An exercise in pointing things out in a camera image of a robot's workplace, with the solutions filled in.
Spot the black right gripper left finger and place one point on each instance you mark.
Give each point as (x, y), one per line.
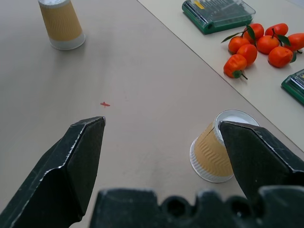
(69, 171)

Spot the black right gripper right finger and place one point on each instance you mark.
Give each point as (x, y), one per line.
(256, 161)

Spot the brown ribbed paper cup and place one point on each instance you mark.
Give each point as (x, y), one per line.
(62, 25)
(211, 154)

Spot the red cross mark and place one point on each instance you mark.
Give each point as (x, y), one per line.
(104, 104)

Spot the green screwdriver bit case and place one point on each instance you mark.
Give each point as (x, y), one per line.
(295, 85)
(217, 14)

